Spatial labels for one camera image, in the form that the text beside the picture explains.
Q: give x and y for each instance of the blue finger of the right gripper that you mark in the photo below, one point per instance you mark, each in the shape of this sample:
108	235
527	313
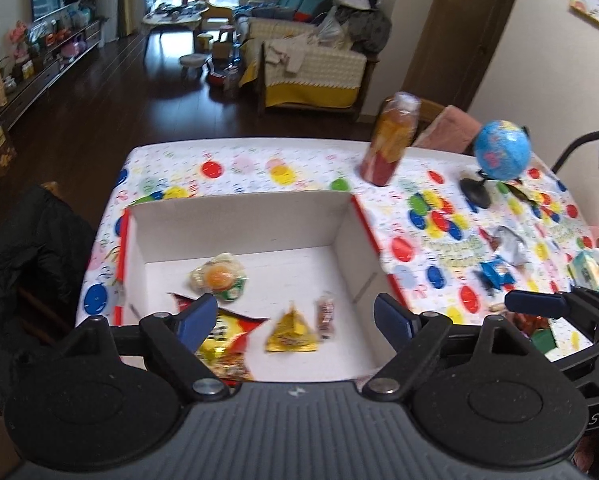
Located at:
536	303

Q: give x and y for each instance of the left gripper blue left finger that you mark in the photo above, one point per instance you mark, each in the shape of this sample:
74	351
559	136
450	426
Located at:
195	320

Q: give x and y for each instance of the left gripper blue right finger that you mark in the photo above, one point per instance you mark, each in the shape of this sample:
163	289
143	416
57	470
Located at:
393	321

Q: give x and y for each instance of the silver foil snack packet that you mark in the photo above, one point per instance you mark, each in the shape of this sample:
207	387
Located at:
509	246

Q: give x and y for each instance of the blue cookie packet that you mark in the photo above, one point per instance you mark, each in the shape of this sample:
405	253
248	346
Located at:
495	274

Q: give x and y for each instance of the red yellow chip bag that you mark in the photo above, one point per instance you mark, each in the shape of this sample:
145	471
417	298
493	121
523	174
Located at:
223	350

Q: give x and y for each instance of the white tissue pack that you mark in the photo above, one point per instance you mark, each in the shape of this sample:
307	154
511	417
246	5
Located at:
584	269

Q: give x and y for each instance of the orange jelly cup snack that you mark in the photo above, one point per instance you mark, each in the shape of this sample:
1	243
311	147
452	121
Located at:
222	276

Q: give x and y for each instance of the colourful balloon tablecloth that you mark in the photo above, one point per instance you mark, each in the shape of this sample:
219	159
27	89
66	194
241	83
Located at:
430	237

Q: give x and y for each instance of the yellow triangular snack packet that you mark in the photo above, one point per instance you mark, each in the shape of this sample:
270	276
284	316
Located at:
292	333

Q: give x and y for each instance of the white red cardboard box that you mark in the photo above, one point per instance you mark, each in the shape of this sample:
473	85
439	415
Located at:
294	246

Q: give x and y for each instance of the dark flat wrapper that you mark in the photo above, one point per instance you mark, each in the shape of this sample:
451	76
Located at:
520	195

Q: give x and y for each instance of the blue desk globe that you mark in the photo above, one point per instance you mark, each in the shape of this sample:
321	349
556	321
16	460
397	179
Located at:
502	151

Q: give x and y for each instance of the black jacket on chair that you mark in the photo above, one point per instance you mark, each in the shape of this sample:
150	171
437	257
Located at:
45	249

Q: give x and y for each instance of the pink cushion on chair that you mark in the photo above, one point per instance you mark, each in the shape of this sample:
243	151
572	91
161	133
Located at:
452	131

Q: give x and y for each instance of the orange juice bottle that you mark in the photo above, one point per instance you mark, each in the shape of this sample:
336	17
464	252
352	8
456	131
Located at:
393	132

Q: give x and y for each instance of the small round stool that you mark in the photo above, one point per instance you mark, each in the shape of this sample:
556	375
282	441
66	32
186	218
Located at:
193	63

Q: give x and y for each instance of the sofa with yellow cover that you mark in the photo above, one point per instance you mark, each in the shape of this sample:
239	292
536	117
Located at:
313	54

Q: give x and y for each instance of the wooden tv cabinet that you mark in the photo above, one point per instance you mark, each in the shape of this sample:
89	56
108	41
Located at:
59	59

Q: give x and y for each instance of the round coffee table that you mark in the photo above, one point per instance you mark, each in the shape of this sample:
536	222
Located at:
165	17

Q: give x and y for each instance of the wooden door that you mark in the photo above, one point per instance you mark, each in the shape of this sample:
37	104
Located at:
455	48

